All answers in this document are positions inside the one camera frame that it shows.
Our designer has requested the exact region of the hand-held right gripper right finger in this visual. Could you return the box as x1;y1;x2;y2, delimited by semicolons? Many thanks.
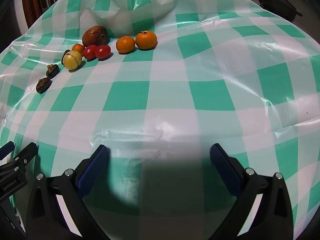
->
209;143;293;240

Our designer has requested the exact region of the red cherry tomato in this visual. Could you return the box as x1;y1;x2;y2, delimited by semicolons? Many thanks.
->
95;45;111;59
83;44;98;60

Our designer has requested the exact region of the reddish wooden furniture frame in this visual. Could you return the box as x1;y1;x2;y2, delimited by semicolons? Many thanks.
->
21;0;48;28

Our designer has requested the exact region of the brown passion fruit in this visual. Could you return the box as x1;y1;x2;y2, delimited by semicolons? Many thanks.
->
82;26;108;48

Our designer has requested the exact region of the black pot with lid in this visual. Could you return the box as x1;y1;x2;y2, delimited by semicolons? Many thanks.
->
253;0;303;23

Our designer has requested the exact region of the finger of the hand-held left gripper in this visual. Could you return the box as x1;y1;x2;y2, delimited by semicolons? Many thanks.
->
0;141;15;162
0;142;39;180

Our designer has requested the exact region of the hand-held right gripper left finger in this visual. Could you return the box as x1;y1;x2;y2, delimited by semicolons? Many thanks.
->
25;144;111;240

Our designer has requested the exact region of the small orange kumquat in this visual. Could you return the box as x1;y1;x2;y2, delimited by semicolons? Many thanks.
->
71;43;86;56

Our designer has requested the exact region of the orange mandarin with stem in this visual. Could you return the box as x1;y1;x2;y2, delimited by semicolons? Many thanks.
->
135;30;158;50

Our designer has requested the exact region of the dark dried date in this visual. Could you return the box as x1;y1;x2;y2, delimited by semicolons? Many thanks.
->
61;49;72;66
36;77;52;94
46;64;60;78

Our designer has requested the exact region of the yellow round fruit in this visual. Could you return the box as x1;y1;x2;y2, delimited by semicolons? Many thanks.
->
62;50;83;70

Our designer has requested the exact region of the green white checked tablecloth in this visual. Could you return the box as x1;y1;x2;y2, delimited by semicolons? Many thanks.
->
0;0;320;240

